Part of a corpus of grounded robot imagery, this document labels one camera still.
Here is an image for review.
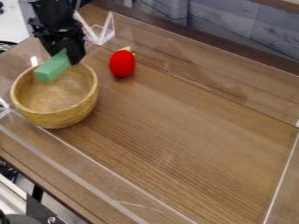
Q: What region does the grey post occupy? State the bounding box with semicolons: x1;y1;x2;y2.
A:
18;0;36;35

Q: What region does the green rectangular block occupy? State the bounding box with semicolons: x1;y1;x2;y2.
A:
34;49;71;82

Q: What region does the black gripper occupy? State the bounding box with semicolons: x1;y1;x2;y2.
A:
28;0;87;65

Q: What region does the red plush strawberry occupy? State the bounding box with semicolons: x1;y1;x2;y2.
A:
109;46;137;78

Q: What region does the black table leg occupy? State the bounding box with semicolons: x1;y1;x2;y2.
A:
32;185;43;202

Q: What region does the brown wooden bowl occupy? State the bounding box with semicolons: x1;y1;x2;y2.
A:
11;63;99;129

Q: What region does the clear acrylic corner bracket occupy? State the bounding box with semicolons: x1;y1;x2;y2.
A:
74;11;117;46

